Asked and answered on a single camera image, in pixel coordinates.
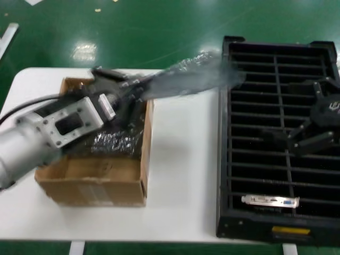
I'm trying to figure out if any black graphics card silver bracket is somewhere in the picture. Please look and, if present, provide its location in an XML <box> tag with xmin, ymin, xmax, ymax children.
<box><xmin>240</xmin><ymin>195</ymin><xmax>301</xmax><ymax>213</ymax></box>

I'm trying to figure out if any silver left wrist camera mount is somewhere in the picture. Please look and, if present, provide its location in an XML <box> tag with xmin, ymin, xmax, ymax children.
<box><xmin>15</xmin><ymin>94</ymin><xmax>117</xmax><ymax>149</ymax></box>

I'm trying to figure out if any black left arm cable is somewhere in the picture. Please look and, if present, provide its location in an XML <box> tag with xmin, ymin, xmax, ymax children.
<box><xmin>0</xmin><ymin>92</ymin><xmax>64</xmax><ymax>125</ymax></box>

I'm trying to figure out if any brown cardboard box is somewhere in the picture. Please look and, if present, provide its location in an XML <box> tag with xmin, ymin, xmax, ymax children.
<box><xmin>35</xmin><ymin>76</ymin><xmax>155</xmax><ymax>207</ymax></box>

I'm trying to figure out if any bagged black graphics card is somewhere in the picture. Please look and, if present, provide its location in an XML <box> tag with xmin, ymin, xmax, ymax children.
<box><xmin>87</xmin><ymin>116</ymin><xmax>146</xmax><ymax>160</ymax></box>

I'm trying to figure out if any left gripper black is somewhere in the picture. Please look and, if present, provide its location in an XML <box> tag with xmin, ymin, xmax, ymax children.
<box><xmin>60</xmin><ymin>67</ymin><xmax>155</xmax><ymax>129</ymax></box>

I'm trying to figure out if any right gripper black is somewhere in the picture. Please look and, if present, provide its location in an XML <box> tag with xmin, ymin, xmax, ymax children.
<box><xmin>287</xmin><ymin>76</ymin><xmax>340</xmax><ymax>157</ymax></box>

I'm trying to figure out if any translucent grey antistatic bag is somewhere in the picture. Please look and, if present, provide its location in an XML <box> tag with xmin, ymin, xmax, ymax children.
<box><xmin>138</xmin><ymin>49</ymin><xmax>247</xmax><ymax>103</ymax></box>

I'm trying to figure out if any black slotted plastic container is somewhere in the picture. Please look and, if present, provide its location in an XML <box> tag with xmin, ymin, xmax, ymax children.
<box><xmin>215</xmin><ymin>36</ymin><xmax>340</xmax><ymax>244</ymax></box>

